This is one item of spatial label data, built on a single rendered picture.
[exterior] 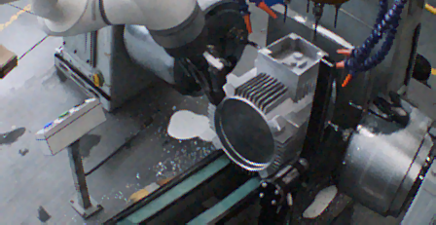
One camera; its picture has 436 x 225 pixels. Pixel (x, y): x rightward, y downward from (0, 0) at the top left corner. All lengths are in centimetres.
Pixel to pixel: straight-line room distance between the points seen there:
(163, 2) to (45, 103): 84
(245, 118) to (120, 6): 53
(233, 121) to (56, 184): 47
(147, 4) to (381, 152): 51
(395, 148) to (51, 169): 85
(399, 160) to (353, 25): 45
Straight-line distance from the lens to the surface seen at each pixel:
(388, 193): 103
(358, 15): 131
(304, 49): 121
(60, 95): 159
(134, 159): 138
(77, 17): 82
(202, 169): 120
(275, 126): 107
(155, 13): 81
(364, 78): 122
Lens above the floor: 176
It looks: 38 degrees down
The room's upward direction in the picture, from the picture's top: 6 degrees clockwise
